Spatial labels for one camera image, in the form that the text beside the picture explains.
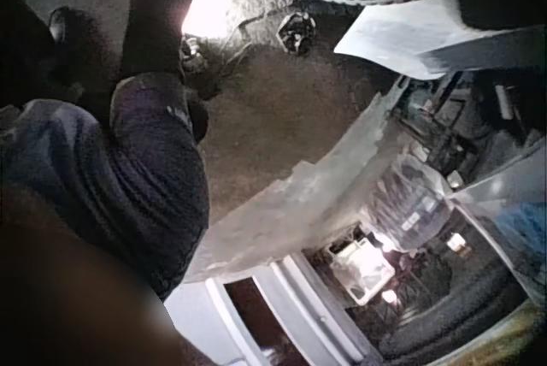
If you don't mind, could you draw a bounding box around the white plastic box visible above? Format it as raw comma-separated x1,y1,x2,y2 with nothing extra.
327,239,397,304

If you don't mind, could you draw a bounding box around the black rubber tyre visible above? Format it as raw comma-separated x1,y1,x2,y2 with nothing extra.
375,254,532,366

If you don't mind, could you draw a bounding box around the white car body panel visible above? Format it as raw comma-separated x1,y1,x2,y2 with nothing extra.
332,0,547,81

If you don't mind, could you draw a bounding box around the clear plastic bottle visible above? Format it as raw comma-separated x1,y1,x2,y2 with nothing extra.
375,155,455,252

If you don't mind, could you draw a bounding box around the clear glass panel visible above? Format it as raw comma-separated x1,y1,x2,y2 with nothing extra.
447,143,547,298

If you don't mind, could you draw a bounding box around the white metal frame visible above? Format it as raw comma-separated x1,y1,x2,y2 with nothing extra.
164,253,369,366

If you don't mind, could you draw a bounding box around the shiny metal bolt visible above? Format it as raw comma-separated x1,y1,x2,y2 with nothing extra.
179,34,207,73

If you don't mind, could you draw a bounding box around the black hex bolt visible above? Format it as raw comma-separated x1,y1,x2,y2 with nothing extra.
276,12,318,57

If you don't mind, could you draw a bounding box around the grey worn plastic trim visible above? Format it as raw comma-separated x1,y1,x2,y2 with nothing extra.
183,78,414,286

